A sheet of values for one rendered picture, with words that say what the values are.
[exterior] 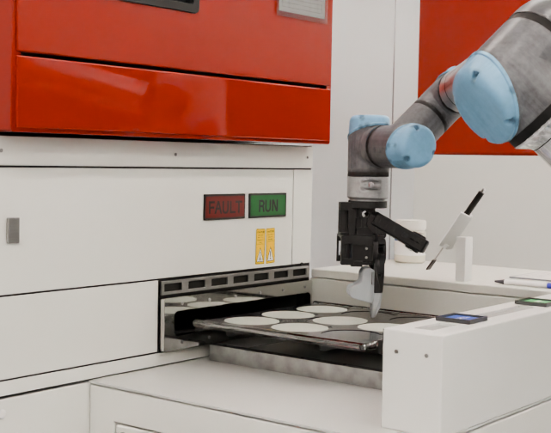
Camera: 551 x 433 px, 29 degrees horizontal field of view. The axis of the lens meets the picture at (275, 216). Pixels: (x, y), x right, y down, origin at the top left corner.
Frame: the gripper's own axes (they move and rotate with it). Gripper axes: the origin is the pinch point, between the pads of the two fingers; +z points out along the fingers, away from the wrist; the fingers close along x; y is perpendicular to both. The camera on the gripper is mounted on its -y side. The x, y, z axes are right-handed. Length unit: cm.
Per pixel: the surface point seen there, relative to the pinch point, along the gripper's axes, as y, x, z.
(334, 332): 9.1, 12.4, 2.0
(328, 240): -25, -291, 9
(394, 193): -61, -332, -12
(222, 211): 28.2, -8.6, -17.2
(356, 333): 5.6, 14.0, 2.0
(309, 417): 16.1, 40.9, 9.9
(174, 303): 36.7, 2.2, -1.2
